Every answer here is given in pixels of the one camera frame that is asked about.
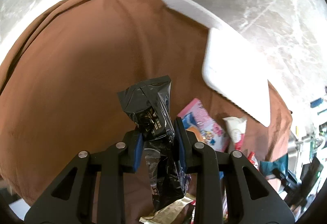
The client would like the white cream snack packet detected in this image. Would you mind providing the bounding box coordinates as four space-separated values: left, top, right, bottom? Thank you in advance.
223 117 247 153

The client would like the beige gold snack packet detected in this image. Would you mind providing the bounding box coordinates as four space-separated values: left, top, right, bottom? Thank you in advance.
139 193 196 224

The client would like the pink cartoon snack packet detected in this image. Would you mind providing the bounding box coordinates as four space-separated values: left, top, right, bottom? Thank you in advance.
177 98 230 152

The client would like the black snack bag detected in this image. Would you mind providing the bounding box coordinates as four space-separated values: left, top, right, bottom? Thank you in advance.
118 76 190 210

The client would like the red white snack packet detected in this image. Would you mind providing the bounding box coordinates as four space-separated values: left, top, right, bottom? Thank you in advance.
247 151 259 170

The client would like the black monitor screen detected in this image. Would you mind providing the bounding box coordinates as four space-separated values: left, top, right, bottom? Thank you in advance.
300 157 324 198

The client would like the brown tablecloth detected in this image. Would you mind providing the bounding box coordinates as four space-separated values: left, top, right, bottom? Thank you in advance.
1 0 290 223

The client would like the white plastic tray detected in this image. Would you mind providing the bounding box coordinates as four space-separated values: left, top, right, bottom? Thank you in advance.
202 28 270 127

